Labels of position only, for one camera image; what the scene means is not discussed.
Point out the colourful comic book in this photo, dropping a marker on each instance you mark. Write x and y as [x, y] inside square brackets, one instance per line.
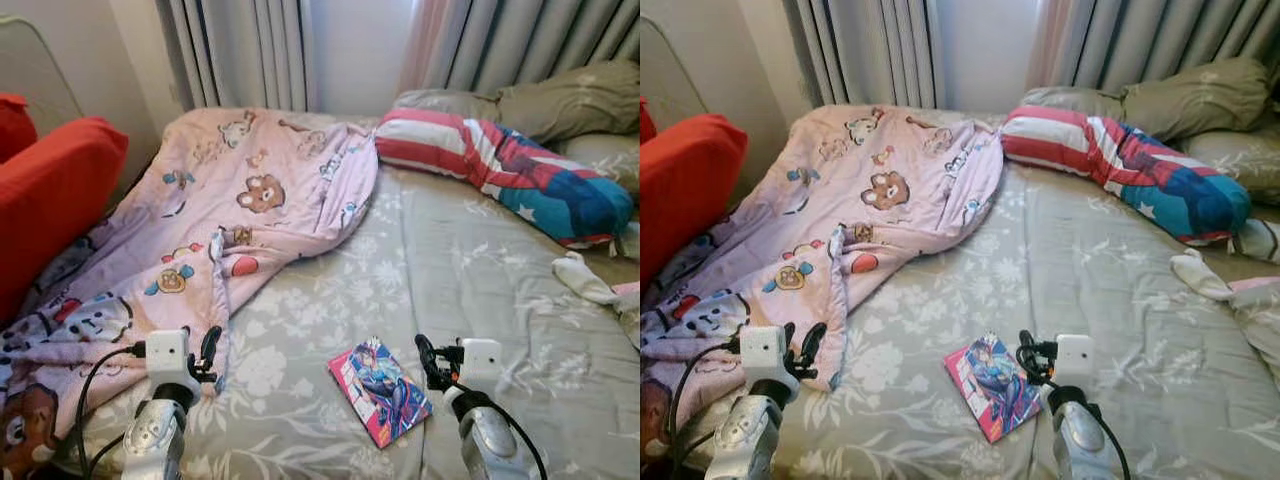
[380, 395]
[990, 390]

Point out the pink cartoon bear blanket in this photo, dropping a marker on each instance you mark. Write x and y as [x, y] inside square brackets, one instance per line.
[830, 200]
[200, 200]

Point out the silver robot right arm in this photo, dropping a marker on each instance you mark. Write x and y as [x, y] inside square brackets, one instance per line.
[490, 445]
[1085, 440]

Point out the grey floral bed sheet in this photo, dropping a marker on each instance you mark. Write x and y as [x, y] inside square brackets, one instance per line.
[450, 260]
[1080, 260]

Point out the white sock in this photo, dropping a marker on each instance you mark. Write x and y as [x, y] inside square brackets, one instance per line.
[1198, 275]
[580, 278]

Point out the white striped cloth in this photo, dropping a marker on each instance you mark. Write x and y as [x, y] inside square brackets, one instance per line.
[1262, 240]
[632, 245]

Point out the striped superhero bolster pillow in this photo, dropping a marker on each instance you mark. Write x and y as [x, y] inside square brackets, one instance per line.
[500, 160]
[1120, 160]

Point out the red sofa cushion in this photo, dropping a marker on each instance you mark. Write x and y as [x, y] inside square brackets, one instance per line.
[12, 125]
[646, 120]

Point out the grey pleated curtain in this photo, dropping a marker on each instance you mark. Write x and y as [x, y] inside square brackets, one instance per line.
[520, 40]
[1150, 40]
[240, 50]
[865, 50]

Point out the beige rounded panel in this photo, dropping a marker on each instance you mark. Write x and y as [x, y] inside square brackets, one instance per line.
[30, 80]
[660, 70]

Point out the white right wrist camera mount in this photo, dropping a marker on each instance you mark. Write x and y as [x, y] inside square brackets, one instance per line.
[1075, 358]
[483, 360]

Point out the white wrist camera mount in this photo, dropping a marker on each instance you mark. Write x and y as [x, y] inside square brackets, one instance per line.
[1075, 358]
[168, 355]
[483, 360]
[763, 352]

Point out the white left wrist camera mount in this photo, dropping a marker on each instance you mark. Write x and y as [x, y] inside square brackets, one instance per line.
[763, 352]
[168, 355]

